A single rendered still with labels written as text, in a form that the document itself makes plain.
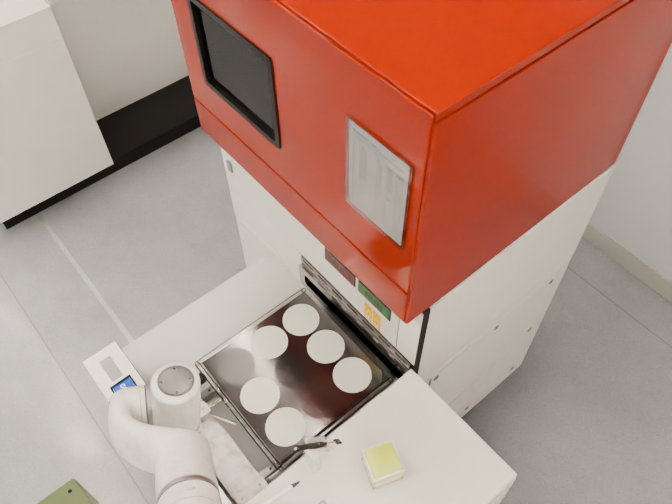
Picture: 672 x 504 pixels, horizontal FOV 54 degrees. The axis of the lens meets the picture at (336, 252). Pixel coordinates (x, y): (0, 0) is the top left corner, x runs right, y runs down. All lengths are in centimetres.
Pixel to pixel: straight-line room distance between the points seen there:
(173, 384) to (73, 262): 215
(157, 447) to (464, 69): 74
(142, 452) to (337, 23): 75
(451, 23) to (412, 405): 90
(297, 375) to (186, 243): 156
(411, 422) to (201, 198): 202
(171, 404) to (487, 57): 76
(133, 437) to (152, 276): 203
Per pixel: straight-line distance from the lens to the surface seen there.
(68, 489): 164
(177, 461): 102
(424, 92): 100
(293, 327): 179
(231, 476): 167
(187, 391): 116
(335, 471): 156
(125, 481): 269
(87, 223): 339
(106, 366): 178
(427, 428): 161
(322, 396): 170
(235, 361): 176
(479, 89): 102
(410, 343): 159
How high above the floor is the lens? 245
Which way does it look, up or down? 54 degrees down
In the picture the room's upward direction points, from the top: 1 degrees counter-clockwise
